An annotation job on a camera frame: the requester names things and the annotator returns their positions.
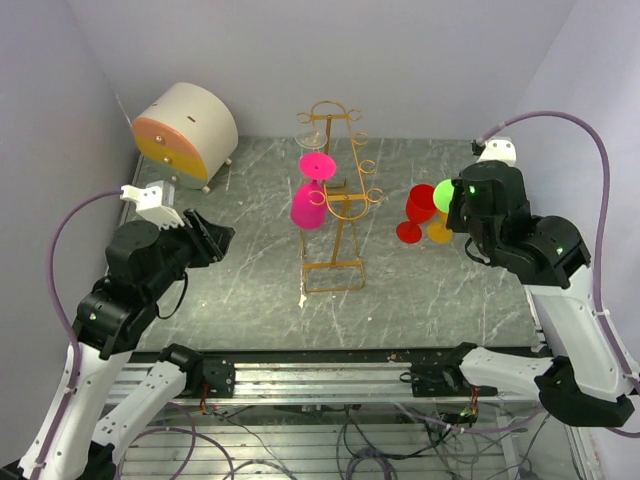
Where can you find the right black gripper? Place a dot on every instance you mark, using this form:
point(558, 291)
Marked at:
point(454, 221)

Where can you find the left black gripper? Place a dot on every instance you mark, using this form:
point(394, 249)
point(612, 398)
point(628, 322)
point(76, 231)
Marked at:
point(210, 241)

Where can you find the orange plastic wine glass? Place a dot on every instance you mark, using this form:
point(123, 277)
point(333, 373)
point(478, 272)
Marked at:
point(437, 230)

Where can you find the green plastic wine glass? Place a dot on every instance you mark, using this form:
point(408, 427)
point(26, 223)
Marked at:
point(443, 194)

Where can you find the red plastic wine glass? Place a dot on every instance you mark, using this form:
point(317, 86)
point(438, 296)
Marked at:
point(420, 208)

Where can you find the pink plastic wine glass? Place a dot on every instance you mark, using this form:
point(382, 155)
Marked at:
point(309, 205)

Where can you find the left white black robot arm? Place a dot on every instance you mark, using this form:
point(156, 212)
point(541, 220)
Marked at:
point(77, 439)

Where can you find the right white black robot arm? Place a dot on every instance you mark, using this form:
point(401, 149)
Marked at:
point(584, 384)

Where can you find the clear wine glass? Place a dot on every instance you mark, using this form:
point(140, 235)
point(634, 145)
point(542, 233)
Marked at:
point(311, 140)

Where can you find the white semicircular drawer cabinet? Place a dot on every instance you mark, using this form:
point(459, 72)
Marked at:
point(188, 133)

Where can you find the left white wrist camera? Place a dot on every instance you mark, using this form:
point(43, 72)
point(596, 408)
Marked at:
point(154, 203)

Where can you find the gold wire wine glass rack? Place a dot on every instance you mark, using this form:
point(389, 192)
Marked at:
point(345, 203)

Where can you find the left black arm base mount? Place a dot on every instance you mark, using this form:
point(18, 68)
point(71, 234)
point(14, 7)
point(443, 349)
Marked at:
point(215, 378)

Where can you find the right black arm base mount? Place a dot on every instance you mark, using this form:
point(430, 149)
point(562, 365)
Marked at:
point(439, 374)

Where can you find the aluminium rail frame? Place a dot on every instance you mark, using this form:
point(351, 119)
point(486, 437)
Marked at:
point(353, 420)

